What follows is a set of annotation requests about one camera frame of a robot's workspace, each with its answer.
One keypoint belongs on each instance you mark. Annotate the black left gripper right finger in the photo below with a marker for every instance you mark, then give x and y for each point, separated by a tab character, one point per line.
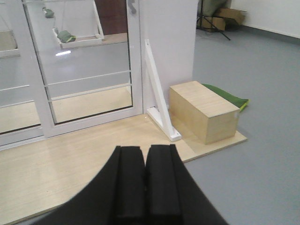
172	195

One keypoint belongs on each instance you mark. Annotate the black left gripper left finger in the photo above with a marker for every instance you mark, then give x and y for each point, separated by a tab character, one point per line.
115	196

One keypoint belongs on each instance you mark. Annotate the white framed sliding glass door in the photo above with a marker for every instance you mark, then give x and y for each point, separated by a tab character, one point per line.
83	87

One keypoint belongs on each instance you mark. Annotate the curved metal door handle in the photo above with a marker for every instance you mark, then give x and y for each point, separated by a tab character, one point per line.
131	5

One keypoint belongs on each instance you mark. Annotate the light wooden box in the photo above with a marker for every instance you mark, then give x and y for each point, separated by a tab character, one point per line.
210	117

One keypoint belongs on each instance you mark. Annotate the green sandbag beside box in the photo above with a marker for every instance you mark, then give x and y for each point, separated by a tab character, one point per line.
241	103

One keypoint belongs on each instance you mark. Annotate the fixed white framed glass panel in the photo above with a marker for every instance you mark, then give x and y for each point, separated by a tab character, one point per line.
19	118

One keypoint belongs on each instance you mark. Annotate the green sandbag on far tray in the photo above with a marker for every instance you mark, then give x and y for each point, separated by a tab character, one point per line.
65	37

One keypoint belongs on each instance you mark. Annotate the black tripod stand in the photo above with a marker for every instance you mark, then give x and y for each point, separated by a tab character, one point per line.
199	22

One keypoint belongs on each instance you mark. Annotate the white edged far wooden tray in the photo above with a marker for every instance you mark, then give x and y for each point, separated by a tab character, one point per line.
80	18

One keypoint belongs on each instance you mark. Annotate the cardboard boxes in corner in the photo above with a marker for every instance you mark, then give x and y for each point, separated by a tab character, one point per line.
225	19

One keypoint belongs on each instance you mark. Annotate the white triangular support bracket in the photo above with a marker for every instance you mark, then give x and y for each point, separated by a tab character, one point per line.
159	114

